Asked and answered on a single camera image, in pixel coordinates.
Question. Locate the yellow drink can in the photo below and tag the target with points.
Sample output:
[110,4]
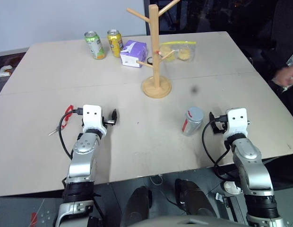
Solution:
[115,43]

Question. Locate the wooden peg hanging stand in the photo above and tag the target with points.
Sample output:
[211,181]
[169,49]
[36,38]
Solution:
[154,59]

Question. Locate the yellow round cookie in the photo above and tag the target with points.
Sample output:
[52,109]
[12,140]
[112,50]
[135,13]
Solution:
[166,52]
[184,54]

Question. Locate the person in black clothes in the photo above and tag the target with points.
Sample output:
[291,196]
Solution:
[269,35]

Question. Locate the small metal bracket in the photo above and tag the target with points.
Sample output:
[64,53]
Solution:
[221,199]

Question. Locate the clear zip bag yellow seal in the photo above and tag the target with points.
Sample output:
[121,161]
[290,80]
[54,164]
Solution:
[184,50]

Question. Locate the green drink can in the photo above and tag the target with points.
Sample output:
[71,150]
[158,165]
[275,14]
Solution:
[95,46]

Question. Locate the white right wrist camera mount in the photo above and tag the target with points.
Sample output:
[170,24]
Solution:
[236,123]

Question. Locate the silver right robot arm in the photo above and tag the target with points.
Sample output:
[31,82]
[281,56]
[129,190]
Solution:
[251,163]

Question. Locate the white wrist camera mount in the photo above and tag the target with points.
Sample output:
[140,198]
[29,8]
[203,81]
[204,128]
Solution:
[91,118]
[236,123]

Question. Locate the purple tissue pack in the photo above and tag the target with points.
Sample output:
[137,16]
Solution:
[134,53]

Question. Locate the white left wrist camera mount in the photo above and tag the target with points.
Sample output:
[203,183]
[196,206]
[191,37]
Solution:
[91,118]

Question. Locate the black tape roll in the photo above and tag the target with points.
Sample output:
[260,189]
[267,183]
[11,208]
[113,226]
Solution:
[149,61]

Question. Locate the person's bare hand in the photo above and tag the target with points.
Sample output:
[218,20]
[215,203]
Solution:
[287,76]

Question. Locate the white object on floor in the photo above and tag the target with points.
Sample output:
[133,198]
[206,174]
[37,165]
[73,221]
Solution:
[4,72]

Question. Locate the white round cap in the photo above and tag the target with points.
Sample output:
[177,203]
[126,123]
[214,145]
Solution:
[231,187]

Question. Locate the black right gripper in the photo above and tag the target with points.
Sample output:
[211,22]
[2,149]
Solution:
[218,128]

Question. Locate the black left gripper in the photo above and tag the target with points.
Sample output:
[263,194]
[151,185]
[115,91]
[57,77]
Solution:
[106,121]

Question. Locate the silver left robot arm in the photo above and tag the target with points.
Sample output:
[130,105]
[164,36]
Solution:
[81,156]

